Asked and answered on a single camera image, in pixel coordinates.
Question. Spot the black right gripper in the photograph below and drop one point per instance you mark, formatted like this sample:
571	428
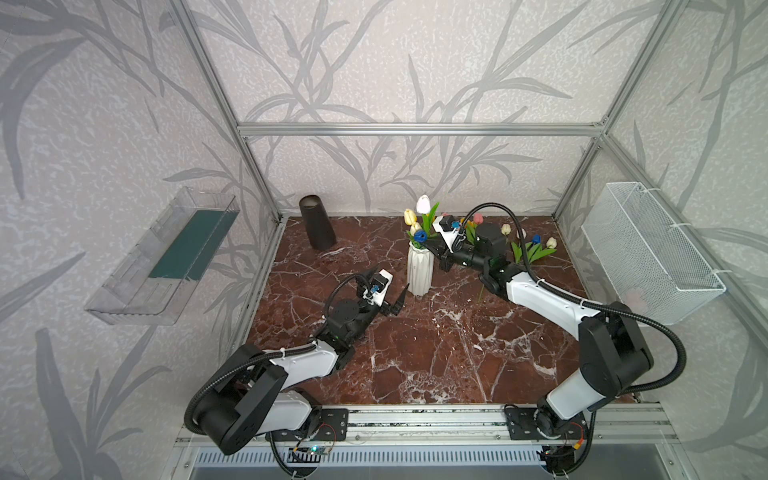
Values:
447	252

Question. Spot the white ribbed ceramic vase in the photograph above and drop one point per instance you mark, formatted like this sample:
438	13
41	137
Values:
420	265

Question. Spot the blue tulip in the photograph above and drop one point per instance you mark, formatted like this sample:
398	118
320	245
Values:
419	239

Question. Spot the cream white tulip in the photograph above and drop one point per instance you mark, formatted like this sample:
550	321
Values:
410	217

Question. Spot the black cylindrical vase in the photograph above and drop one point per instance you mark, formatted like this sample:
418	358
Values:
317	223

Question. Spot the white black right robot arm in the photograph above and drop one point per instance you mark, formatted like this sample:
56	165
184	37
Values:
613	352

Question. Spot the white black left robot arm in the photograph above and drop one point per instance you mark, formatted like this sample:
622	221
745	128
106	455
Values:
252	393

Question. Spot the tulip bunch on table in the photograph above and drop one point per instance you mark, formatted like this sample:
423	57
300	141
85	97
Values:
503	257

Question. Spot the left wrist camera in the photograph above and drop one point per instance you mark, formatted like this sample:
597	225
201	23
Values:
374	292

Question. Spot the aluminium frame profile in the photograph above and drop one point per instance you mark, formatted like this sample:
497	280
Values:
599	133

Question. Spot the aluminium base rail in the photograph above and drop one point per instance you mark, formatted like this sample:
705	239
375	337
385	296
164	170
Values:
481	424

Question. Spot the clear plastic wall shelf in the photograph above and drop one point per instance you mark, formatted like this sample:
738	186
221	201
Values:
153	284

